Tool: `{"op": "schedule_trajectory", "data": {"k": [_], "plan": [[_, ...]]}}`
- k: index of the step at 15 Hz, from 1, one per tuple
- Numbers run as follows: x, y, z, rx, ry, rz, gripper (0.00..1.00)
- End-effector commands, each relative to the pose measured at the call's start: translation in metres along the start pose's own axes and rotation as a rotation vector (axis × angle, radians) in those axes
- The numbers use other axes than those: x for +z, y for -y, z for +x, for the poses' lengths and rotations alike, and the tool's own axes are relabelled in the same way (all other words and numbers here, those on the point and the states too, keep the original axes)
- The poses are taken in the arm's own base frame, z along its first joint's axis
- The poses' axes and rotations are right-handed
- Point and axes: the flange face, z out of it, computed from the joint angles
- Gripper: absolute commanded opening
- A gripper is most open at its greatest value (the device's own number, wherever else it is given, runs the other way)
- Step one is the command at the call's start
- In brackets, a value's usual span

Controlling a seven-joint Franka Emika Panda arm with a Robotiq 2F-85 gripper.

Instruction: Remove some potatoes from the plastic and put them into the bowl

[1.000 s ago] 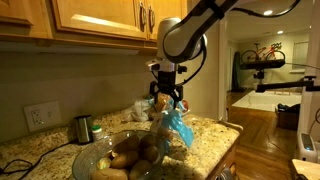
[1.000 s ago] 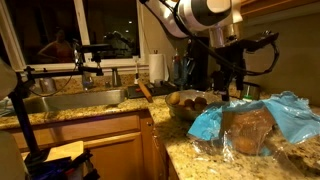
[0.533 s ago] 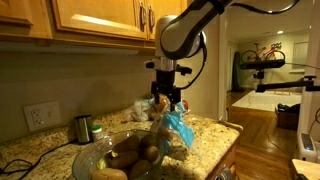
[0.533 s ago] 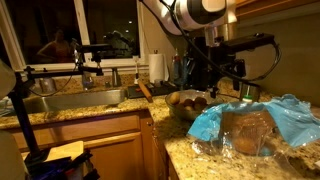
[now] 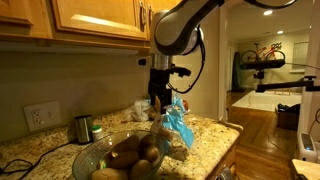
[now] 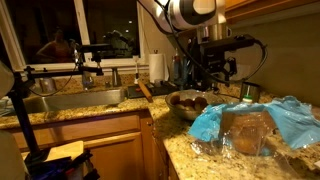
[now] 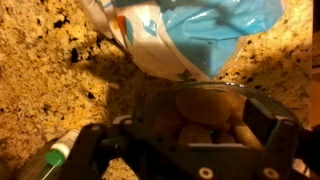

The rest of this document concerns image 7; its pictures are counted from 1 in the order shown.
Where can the blue clear plastic potato bag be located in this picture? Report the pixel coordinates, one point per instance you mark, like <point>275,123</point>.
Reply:
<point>206,36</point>

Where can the tan potato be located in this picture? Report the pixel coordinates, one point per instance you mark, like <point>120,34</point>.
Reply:
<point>203,106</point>

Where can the clear glass bowl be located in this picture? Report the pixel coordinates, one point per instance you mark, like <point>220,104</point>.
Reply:
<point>276,105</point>

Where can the stainless steel cup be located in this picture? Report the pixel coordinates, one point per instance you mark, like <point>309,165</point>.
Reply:
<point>33,165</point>

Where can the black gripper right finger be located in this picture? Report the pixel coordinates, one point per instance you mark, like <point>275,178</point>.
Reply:
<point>280,150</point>

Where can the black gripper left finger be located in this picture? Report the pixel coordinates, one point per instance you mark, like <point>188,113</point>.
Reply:
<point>90,150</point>

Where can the small green-capped bottle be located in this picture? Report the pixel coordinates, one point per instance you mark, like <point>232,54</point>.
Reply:
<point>63,148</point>

